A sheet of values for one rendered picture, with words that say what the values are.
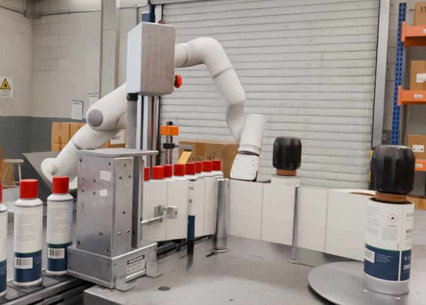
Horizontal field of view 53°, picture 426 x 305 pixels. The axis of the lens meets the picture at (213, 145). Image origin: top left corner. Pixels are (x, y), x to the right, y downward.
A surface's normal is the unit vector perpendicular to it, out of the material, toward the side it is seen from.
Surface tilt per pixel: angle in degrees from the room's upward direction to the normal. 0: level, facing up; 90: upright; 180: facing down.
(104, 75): 90
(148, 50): 90
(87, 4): 90
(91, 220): 90
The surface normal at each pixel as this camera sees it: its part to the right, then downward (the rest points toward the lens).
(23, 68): 0.92, 0.06
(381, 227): -0.65, 0.01
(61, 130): -0.37, 0.04
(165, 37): 0.40, 0.07
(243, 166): -0.48, -0.32
